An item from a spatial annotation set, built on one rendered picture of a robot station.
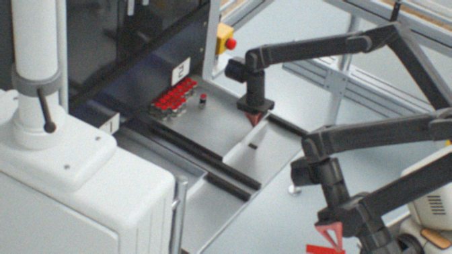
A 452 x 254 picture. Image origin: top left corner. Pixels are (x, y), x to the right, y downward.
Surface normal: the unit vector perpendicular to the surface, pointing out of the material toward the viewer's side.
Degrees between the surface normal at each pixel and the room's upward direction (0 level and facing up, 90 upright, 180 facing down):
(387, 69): 90
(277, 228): 0
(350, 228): 81
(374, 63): 90
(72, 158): 0
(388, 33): 76
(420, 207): 90
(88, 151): 0
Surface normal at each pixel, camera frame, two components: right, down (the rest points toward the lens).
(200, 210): 0.10, -0.74
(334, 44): -0.64, 0.22
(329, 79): -0.56, 0.51
